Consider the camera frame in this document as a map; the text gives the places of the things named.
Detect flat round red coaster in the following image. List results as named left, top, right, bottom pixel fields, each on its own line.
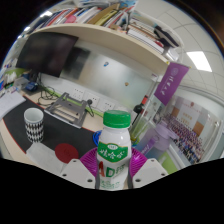
left=54, top=142, right=80, bottom=164

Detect white ceiling light panel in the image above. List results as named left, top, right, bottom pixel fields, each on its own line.
left=186, top=50, right=213, bottom=73
left=39, top=10, right=54, bottom=18

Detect black white checkered mug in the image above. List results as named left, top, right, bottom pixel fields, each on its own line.
left=23, top=107, right=45, bottom=144

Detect white open notebook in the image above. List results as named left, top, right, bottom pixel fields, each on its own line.
left=0, top=90, right=27, bottom=121

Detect white drink bottle green cap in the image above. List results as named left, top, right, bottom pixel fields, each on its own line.
left=95, top=109, right=132, bottom=192

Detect grey metal laptop stand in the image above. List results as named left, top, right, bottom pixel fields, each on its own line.
left=44, top=92, right=93, bottom=129

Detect green clear glass vase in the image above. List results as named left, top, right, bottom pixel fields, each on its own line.
left=131, top=116, right=149, bottom=144

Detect group photo poster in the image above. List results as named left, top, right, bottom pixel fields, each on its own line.
left=156, top=94, right=209, bottom=164

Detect black tangled cables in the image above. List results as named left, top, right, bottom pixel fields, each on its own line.
left=36, top=85, right=59, bottom=107

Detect white folded paper napkin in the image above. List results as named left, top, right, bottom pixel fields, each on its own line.
left=25, top=142, right=69, bottom=176

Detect black desk mat red edge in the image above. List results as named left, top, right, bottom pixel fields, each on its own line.
left=2, top=96, right=101, bottom=159

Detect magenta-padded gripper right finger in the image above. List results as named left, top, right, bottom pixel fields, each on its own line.
left=128, top=147, right=169, bottom=190

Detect black computer monitor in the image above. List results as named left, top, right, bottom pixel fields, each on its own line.
left=15, top=32, right=80, bottom=78

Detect purple hanging banner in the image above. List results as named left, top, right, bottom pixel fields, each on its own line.
left=153, top=62, right=190, bottom=107

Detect small blue box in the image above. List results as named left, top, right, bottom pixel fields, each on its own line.
left=24, top=81, right=38, bottom=93

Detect purple translucent water jug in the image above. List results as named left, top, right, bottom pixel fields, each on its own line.
left=134, top=121, right=174, bottom=161

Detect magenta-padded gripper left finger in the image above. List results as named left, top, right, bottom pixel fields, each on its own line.
left=59, top=147, right=101, bottom=190

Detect white wall power outlet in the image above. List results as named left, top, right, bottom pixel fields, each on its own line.
left=101, top=99, right=116, bottom=113
left=87, top=93, right=101, bottom=107
left=72, top=87, right=84, bottom=100

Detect dark wine bottle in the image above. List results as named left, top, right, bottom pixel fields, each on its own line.
left=133, top=94, right=149, bottom=116

